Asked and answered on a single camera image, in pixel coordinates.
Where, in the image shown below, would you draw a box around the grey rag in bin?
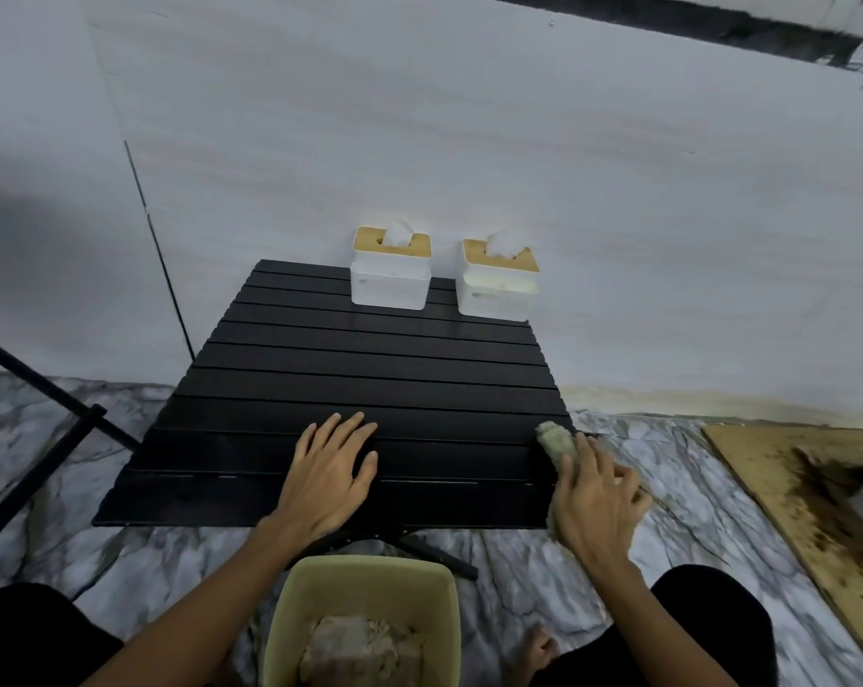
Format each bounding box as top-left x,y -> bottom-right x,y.
299,614 -> 426,687

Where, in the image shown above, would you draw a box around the round black glass-top table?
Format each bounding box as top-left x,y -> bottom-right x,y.
0,326 -> 143,563

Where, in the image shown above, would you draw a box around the person's right hand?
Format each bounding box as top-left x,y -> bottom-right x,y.
551,432 -> 655,566

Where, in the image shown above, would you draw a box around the brown cardboard sheet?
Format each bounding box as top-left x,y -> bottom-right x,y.
702,424 -> 863,680

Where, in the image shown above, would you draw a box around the person's bare foot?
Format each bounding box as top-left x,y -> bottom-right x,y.
513,625 -> 561,680

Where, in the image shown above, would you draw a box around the white tissue box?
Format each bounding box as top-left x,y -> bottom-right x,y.
349,224 -> 433,312
456,238 -> 541,323

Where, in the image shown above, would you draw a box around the dark window with white frame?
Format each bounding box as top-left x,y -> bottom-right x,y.
467,0 -> 863,79

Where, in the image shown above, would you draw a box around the black slatted table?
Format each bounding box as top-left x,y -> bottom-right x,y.
91,259 -> 575,582

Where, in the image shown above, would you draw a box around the person's left forearm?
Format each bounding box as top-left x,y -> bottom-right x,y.
80,516 -> 315,687

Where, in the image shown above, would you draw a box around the person's right forearm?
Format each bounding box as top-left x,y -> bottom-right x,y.
585,553 -> 740,687

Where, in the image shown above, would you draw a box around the beige plastic bin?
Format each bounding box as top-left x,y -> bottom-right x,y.
259,554 -> 464,687

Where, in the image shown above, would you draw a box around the person's black shorts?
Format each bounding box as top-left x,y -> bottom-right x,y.
0,563 -> 780,687

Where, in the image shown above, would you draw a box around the person's left hand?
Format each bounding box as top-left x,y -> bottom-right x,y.
262,411 -> 380,546

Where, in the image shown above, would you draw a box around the grey-green cleaning rag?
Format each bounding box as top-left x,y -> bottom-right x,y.
534,420 -> 583,545

